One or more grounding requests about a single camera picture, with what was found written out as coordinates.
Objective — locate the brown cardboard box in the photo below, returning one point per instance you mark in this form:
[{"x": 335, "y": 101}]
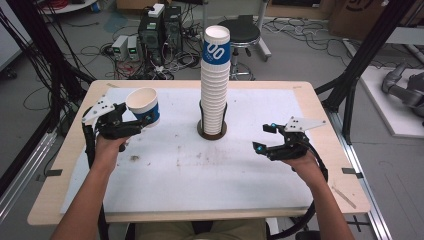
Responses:
[{"x": 353, "y": 16}]

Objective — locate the black tape strip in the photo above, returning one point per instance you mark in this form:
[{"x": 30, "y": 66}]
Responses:
[
  {"x": 53, "y": 173},
  {"x": 350, "y": 171}
]

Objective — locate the aluminium floor rail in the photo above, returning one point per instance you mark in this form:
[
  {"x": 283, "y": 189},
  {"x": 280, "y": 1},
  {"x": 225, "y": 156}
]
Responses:
[
  {"x": 23, "y": 173},
  {"x": 363, "y": 186}
]

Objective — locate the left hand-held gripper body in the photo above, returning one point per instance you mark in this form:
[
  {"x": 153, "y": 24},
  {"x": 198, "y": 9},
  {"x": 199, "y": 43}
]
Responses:
[{"x": 115, "y": 128}]

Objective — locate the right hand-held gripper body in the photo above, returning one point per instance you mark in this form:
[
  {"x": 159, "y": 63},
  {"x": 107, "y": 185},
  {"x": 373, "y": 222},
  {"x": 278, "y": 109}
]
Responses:
[{"x": 293, "y": 146}]

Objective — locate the white foam mat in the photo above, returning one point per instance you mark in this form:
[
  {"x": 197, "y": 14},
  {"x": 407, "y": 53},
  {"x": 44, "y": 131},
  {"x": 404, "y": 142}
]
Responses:
[{"x": 186, "y": 180}]

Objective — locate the black round stool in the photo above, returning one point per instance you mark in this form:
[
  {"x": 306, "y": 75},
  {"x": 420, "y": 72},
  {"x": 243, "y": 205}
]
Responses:
[{"x": 245, "y": 31}]

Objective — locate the person's khaki trousers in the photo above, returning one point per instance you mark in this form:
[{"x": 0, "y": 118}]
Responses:
[{"x": 166, "y": 231}]

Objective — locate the white power supply unit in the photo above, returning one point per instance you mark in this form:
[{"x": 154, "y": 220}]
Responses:
[
  {"x": 133, "y": 46},
  {"x": 120, "y": 46}
]

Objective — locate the white box on tower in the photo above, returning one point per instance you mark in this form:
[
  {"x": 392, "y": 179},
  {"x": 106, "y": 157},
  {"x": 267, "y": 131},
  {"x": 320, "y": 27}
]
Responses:
[{"x": 156, "y": 10}]

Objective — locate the white stand leg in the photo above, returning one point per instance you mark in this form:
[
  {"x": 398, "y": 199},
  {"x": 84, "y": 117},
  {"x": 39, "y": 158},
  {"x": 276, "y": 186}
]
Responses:
[{"x": 263, "y": 36}]

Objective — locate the light wooden table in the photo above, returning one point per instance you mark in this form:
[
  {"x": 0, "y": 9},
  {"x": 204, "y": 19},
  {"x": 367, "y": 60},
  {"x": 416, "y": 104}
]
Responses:
[{"x": 66, "y": 200}]

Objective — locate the blue banded paper cup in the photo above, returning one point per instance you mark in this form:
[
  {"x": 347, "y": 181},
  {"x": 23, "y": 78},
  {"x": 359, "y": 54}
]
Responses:
[{"x": 145, "y": 103}]

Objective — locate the white platform board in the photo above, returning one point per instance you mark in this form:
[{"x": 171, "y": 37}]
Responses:
[{"x": 383, "y": 110}]

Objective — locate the black computer tower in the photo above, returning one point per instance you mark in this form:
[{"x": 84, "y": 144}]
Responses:
[
  {"x": 173, "y": 26},
  {"x": 150, "y": 36}
]

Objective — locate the tall stack of paper cups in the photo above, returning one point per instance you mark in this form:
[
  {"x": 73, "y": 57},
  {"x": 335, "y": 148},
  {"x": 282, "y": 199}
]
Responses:
[{"x": 216, "y": 80}]

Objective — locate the person's right hand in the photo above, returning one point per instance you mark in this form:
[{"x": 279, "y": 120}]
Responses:
[{"x": 303, "y": 170}]

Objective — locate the black metal frame strut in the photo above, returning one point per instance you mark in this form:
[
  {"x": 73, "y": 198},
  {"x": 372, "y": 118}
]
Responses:
[{"x": 363, "y": 56}]

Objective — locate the person's left hand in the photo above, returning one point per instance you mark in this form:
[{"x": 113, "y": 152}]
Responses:
[{"x": 108, "y": 150}]

